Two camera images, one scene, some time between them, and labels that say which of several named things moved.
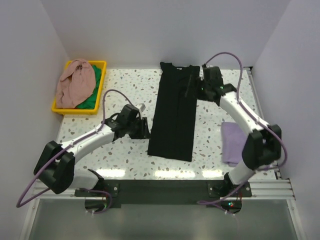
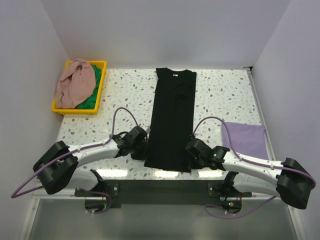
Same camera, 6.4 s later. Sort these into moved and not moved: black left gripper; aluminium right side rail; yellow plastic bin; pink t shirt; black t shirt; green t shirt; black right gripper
Moved: black right gripper; black left gripper; black t shirt
Not moved: pink t shirt; yellow plastic bin; green t shirt; aluminium right side rail
